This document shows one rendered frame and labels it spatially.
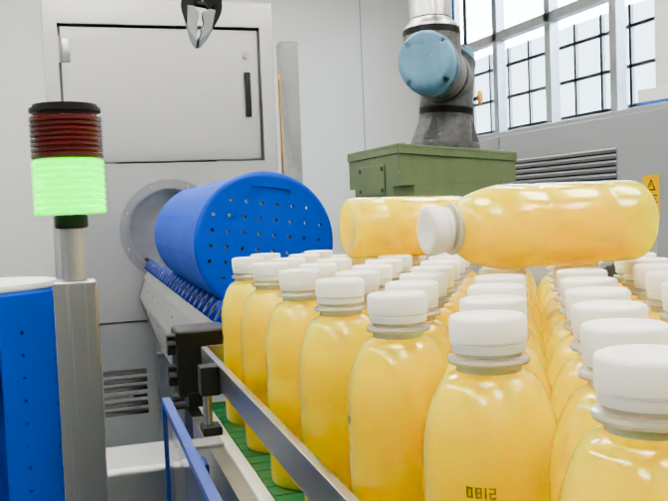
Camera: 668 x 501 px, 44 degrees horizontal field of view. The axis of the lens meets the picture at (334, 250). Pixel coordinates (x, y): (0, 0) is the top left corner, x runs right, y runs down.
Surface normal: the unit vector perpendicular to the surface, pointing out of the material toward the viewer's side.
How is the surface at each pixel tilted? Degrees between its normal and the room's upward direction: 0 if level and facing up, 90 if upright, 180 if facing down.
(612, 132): 90
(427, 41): 94
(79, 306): 90
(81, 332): 90
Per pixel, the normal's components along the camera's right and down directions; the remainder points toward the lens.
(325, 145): 0.35, 0.04
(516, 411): 0.22, -0.33
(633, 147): -0.94, 0.06
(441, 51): -0.33, 0.14
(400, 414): -0.10, 0.06
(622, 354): -0.04, -1.00
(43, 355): 0.91, -0.01
